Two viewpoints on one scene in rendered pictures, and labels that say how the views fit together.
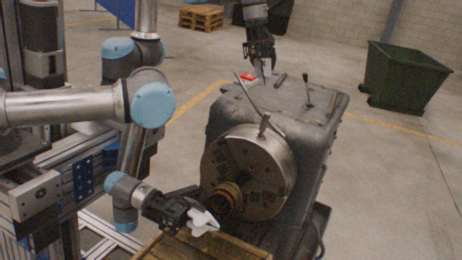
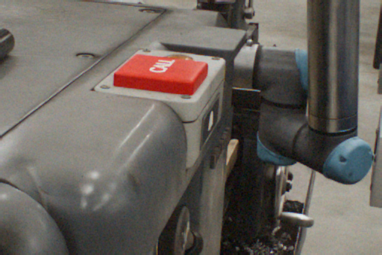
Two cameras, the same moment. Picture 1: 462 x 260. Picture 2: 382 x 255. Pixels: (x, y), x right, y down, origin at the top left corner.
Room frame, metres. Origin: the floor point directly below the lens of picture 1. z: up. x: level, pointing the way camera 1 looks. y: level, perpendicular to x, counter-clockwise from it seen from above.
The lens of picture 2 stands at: (2.07, -0.10, 1.43)
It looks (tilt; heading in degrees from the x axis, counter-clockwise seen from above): 19 degrees down; 172
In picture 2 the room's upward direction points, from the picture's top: 3 degrees clockwise
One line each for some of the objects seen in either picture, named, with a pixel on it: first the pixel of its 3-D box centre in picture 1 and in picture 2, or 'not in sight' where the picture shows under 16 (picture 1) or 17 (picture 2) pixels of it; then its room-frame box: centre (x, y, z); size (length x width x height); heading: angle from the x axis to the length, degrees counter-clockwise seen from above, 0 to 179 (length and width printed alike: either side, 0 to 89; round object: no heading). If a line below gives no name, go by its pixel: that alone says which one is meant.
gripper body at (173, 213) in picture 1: (167, 210); not in sight; (0.72, 0.15, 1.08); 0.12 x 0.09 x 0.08; 69
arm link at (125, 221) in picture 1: (125, 209); (287, 132); (0.80, 0.30, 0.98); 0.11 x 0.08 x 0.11; 25
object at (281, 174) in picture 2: not in sight; (271, 171); (0.43, 0.39, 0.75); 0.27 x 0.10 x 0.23; 159
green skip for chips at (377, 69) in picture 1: (397, 78); not in sight; (5.50, -2.47, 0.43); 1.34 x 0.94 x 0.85; 178
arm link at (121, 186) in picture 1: (125, 188); (289, 73); (0.79, 0.29, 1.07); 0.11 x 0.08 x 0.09; 69
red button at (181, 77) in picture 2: (247, 77); (162, 78); (1.47, -0.01, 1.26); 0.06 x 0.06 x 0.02; 69
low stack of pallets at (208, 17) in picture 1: (202, 18); not in sight; (9.06, 1.37, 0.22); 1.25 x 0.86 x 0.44; 169
